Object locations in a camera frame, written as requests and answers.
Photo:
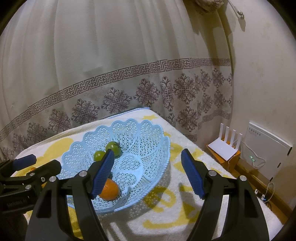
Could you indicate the white wifi router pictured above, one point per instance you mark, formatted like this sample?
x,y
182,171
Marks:
x,y
221,147

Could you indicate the patterned beige curtain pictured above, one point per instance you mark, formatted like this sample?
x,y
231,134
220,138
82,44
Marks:
x,y
68,63

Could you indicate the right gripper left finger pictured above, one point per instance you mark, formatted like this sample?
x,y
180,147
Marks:
x,y
50,219

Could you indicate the light blue lattice basket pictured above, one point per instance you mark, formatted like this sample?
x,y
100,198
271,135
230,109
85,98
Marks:
x,y
145,154

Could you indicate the large green tomato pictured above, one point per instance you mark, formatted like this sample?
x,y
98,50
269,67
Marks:
x,y
115,147

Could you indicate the black power strip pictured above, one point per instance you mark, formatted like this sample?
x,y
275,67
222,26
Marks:
x,y
261,196

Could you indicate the large orange mandarin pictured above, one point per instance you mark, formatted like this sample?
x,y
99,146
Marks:
x,y
110,191

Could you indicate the white wall panel box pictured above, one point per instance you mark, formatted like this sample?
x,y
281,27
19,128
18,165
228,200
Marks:
x,y
264,151

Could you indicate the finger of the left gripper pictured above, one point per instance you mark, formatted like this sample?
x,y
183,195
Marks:
x,y
38,175
18,164

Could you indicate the orange wooden stool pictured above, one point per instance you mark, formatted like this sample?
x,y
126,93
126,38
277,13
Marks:
x,y
227,165

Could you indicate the small green tomato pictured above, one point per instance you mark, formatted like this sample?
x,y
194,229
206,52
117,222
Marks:
x,y
98,156

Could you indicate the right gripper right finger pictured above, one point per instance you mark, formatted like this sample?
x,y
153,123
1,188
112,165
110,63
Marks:
x,y
244,219

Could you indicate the white yellow cartoon towel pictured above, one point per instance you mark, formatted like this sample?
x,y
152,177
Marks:
x,y
170,210

